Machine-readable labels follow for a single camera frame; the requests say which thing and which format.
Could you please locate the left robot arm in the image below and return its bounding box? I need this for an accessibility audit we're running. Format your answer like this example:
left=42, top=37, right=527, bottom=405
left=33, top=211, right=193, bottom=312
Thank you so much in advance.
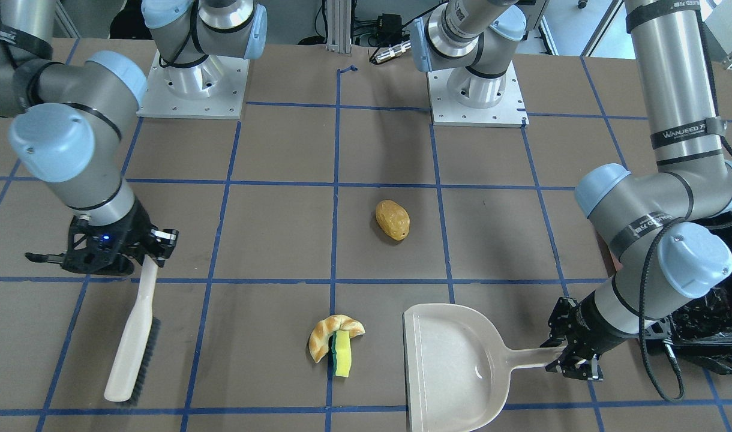
left=545, top=1, right=732, bottom=380

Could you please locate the aluminium frame post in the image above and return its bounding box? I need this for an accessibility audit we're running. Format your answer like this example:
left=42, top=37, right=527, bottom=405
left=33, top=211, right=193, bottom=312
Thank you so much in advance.
left=324, top=0, right=353, bottom=56

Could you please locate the toy potato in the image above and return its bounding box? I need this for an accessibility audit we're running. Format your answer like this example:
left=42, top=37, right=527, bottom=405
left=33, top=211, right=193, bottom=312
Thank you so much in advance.
left=375, top=199, right=410, bottom=241

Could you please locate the toy croissant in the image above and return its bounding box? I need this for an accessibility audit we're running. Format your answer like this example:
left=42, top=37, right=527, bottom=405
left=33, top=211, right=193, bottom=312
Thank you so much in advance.
left=308, top=314, right=365, bottom=364

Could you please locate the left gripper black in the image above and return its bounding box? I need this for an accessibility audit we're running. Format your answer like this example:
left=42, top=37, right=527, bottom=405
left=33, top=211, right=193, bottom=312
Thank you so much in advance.
left=541, top=293, right=633, bottom=381

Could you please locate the beige plastic dustpan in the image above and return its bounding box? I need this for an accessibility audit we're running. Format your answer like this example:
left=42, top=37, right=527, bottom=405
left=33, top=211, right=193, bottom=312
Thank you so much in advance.
left=403, top=303, right=562, bottom=431

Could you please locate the white hand brush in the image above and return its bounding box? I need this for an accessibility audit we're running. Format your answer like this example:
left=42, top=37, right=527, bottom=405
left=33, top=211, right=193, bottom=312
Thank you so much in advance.
left=104, top=256, right=160, bottom=407

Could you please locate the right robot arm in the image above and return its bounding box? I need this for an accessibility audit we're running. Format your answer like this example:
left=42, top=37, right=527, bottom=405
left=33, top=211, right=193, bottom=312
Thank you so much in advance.
left=0, top=1, right=178, bottom=276

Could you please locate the bin with black bag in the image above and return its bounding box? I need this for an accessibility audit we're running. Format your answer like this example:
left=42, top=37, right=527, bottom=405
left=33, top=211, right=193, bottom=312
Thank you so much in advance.
left=603, top=207, right=732, bottom=375

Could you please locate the yellow green sponge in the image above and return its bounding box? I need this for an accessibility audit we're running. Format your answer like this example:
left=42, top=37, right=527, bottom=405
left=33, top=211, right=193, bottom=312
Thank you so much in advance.
left=329, top=330, right=352, bottom=378

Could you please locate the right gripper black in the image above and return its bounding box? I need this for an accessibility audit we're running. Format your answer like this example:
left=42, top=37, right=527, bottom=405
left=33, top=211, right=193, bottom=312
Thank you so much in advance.
left=25, top=199, right=179, bottom=277

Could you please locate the black power adapter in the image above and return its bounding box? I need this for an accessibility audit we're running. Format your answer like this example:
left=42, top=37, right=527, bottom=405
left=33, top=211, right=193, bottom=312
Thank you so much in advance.
left=376, top=13, right=402, bottom=39

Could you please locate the silver cable connector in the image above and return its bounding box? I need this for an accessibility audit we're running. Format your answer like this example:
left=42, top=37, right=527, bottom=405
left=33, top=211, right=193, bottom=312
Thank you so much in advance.
left=369, top=40, right=412, bottom=65

